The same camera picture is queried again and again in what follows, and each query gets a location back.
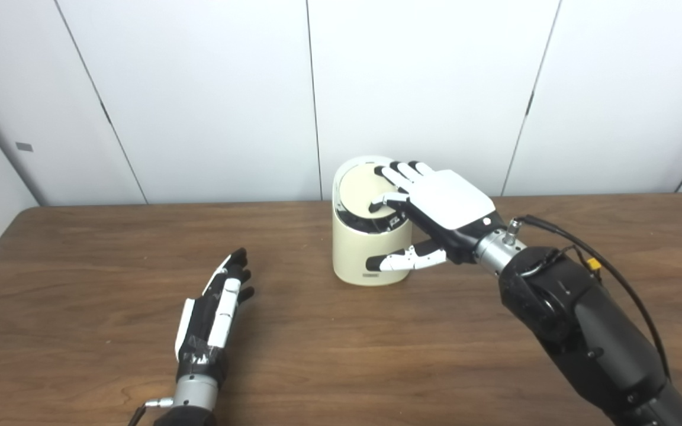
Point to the black wall panel hinge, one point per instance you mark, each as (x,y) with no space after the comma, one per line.
(105,112)
(530,103)

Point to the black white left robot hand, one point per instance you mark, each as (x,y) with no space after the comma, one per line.
(202,331)

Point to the cream-colored bin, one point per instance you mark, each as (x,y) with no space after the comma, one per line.
(364,251)

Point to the small grey wall label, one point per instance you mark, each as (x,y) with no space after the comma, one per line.
(24,147)

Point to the round cream bin lid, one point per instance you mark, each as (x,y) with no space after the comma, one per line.
(362,189)

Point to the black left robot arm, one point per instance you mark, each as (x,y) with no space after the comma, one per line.
(193,396)

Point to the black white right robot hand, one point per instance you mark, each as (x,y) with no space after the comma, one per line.
(450,201)

